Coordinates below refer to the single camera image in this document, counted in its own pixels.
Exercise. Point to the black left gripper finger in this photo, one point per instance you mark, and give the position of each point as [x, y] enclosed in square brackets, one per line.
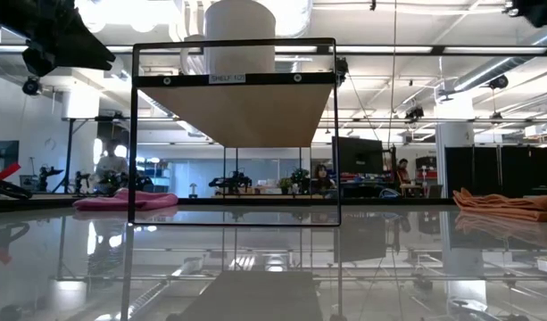
[92, 53]

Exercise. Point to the black background robot arm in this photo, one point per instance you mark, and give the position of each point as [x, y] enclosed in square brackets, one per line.
[232, 182]

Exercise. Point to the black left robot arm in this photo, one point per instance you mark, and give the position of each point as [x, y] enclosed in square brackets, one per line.
[27, 13]

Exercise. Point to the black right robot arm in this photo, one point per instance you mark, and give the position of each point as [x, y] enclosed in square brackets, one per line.
[538, 11]

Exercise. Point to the white shelf label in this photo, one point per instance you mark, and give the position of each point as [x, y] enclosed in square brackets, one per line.
[227, 78]

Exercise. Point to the black round fixture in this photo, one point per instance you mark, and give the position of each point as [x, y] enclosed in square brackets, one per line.
[499, 82]
[30, 85]

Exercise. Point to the person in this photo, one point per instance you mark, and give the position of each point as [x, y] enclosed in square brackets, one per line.
[322, 179]
[110, 167]
[403, 171]

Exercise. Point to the red and black tool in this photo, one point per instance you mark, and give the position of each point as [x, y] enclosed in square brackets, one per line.
[5, 185]

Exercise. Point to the white mug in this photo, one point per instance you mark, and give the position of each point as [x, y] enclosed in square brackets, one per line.
[239, 40]

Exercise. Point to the pink cloth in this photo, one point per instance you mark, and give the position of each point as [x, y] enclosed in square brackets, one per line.
[126, 201]

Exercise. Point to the wooden board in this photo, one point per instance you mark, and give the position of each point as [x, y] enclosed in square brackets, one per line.
[237, 111]

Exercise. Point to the green potted plant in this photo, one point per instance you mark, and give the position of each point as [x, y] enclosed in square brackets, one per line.
[300, 176]

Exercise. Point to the black monitor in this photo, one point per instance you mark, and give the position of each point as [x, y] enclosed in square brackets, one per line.
[357, 156]

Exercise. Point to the white column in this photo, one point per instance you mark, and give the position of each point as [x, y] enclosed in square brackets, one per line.
[453, 147]

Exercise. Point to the orange cloth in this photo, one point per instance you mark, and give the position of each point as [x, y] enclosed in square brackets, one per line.
[509, 206]

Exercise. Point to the silver ceiling duct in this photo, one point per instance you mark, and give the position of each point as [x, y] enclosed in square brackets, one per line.
[500, 67]

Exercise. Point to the black partition wall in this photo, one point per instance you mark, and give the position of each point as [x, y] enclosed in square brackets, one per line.
[500, 171]

